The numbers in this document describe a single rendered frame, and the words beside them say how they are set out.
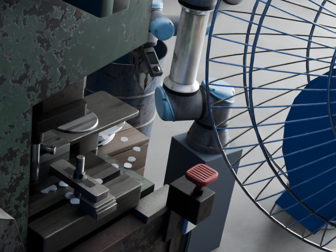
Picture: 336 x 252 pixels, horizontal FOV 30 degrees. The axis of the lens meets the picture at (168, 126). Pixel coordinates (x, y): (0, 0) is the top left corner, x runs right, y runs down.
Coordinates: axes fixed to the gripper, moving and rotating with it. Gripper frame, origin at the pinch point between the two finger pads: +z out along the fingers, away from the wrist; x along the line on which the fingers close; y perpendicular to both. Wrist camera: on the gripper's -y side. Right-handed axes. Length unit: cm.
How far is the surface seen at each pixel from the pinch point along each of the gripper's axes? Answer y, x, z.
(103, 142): -13.4, 23.4, 11.0
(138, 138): -13.2, 8.3, 12.5
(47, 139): -64, 69, -30
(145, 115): 21.1, -17.4, 26.5
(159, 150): 22, -28, 48
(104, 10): -94, 74, -74
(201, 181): -89, 42, -29
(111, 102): -53, 46, -30
